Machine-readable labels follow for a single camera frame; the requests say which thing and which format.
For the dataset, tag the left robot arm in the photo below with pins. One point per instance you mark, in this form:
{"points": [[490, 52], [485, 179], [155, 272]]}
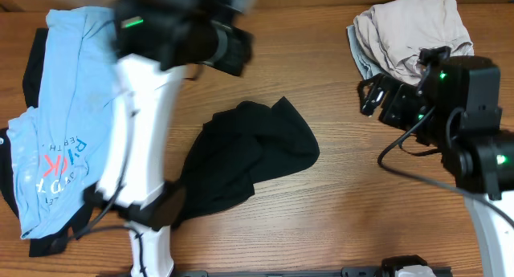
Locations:
{"points": [[156, 40]]}

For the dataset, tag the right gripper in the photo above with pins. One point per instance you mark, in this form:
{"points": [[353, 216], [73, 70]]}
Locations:
{"points": [[378, 86]]}

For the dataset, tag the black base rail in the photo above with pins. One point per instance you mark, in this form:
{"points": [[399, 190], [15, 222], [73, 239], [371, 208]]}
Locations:
{"points": [[407, 265]]}

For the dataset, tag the light blue printed t-shirt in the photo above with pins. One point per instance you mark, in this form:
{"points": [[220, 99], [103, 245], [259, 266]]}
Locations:
{"points": [[59, 148]]}

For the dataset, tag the beige folded garment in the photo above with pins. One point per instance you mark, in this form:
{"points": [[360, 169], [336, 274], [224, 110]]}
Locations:
{"points": [[393, 34]]}

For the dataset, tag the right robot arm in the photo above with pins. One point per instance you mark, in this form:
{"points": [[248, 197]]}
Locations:
{"points": [[454, 111]]}

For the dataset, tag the black garment under pile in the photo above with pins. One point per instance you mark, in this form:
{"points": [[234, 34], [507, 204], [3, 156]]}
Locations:
{"points": [[55, 243]]}

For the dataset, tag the black t-shirt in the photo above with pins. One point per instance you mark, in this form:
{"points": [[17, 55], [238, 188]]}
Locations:
{"points": [[240, 147]]}

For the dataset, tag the grey folded garment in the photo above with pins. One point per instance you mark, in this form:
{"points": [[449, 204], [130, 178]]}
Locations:
{"points": [[365, 65]]}

